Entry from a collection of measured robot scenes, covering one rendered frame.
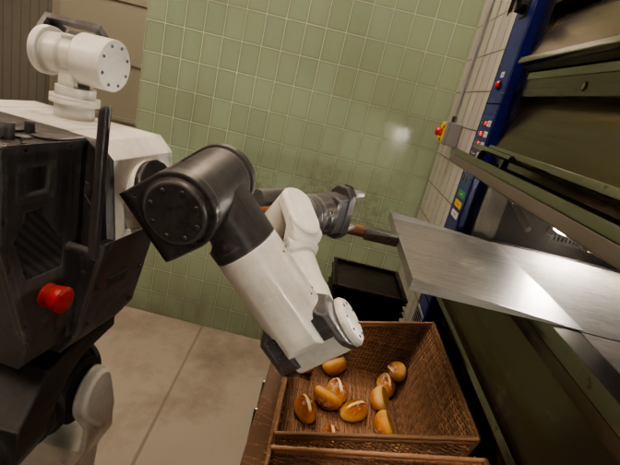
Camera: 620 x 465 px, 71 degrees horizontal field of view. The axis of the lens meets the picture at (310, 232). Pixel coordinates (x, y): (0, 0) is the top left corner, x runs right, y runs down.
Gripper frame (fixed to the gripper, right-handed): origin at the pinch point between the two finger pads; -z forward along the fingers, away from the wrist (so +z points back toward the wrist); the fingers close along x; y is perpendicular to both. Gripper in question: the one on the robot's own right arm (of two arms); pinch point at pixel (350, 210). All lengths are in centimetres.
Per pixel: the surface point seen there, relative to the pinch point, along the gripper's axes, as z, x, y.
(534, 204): 1.1, 14.3, -36.4
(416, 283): 3.9, -7.5, -22.0
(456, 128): -106, 23, 23
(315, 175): -103, -18, 89
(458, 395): -26, -43, -32
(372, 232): -12.6, -6.7, -0.6
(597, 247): 18, 13, -48
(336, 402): -19, -63, -2
